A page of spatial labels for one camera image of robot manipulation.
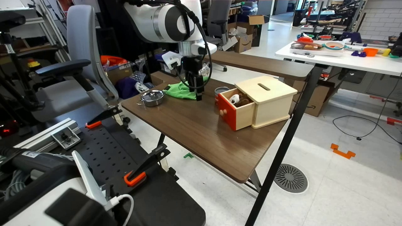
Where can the red plastic toy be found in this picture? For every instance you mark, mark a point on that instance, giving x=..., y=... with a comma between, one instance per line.
x=305, y=40

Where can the white angled bracket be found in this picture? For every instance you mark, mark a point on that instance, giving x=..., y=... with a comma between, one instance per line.
x=88, y=176

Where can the cardboard box with white paper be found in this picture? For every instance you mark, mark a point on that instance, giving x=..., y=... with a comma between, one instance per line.
x=244, y=43

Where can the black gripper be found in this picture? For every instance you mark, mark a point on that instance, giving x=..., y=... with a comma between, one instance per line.
x=193, y=69

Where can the silver aluminium extrusion bars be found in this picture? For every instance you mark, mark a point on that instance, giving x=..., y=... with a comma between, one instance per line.
x=45, y=133

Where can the black perforated base board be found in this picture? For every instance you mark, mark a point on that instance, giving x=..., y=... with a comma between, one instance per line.
x=108, y=154

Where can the small yellow object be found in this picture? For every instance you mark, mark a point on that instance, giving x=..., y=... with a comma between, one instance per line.
x=33, y=64

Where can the large flat cardboard box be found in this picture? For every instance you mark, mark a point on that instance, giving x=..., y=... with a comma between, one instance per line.
x=315, y=98

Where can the round patterned plate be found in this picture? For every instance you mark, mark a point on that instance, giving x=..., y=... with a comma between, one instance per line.
x=333, y=45

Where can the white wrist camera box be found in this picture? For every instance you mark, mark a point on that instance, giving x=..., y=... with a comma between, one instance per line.
x=171, y=59

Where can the pale wooden slot box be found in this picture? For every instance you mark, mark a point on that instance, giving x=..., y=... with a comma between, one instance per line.
x=271, y=98

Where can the dark purple bag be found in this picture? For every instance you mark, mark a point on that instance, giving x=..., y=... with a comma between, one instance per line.
x=126, y=88

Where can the round metal floor drain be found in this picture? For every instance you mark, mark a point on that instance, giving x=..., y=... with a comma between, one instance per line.
x=290, y=178

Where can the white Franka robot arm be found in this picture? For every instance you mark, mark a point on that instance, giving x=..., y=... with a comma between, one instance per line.
x=155, y=20

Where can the grey mesh office chair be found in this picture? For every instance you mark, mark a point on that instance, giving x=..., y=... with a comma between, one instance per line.
x=220, y=20

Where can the orange plastic bowl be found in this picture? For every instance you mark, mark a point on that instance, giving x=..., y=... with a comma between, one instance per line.
x=371, y=52

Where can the grey office chair black armrests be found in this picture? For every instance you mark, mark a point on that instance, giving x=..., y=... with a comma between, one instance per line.
x=82, y=45

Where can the red front wooden drawer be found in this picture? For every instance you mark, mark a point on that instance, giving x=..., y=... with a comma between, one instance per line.
x=234, y=116

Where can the white work table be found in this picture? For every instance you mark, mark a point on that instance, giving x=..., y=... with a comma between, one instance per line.
x=343, y=60

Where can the orange floor bracket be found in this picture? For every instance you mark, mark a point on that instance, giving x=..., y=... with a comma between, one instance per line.
x=342, y=153

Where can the brown wooden table shelf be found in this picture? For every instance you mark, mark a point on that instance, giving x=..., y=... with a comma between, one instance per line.
x=259, y=63

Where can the flat purple plastic toy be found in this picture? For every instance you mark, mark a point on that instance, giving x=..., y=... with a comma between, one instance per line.
x=358, y=53

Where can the black metal table leg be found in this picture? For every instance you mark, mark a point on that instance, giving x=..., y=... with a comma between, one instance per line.
x=284, y=146

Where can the green microfibre towel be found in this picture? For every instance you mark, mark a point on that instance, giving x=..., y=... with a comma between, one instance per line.
x=177, y=92

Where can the small open cardboard box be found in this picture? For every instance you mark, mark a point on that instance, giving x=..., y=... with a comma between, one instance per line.
x=256, y=19

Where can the black flat device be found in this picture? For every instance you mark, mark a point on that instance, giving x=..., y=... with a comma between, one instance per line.
x=70, y=207

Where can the small round metal bowl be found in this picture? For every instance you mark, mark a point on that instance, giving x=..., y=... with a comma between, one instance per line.
x=152, y=98

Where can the orange plastic bin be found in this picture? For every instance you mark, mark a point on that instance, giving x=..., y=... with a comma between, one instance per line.
x=113, y=60

